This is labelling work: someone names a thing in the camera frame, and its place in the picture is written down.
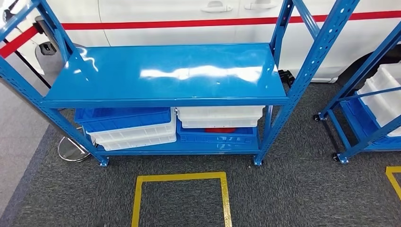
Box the white car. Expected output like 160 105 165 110
0 0 401 84

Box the black floor bracket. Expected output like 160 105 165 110
278 69 296 87

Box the blue shelf rack with casters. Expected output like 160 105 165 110
313 20 401 165

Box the blue metal shelf rack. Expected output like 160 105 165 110
0 0 361 167

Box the blue plastic bin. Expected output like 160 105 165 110
176 119 258 145
340 95 401 151
74 107 172 133

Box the black pole stanchion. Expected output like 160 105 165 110
2 8 52 89

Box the red barrier belt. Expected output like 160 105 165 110
0 26 39 59
61 10 401 31

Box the grey stanchion with belt head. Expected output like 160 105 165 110
34 15 59 56

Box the red item in bin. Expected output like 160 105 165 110
205 127 237 134

